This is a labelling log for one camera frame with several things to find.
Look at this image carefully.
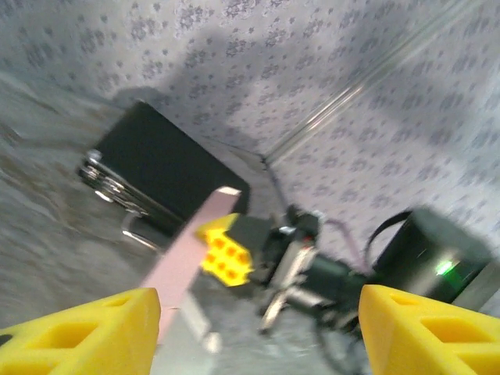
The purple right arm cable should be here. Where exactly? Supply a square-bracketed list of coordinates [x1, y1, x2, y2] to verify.
[260, 153, 373, 274]

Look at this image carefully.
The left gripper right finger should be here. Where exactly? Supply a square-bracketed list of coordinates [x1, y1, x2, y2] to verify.
[359, 284, 500, 375]

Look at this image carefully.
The black case with metal clasps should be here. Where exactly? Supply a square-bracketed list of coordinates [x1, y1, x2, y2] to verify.
[76, 100, 252, 240]

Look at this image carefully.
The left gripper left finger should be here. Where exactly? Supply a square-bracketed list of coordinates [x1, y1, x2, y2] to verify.
[0, 287, 162, 375]

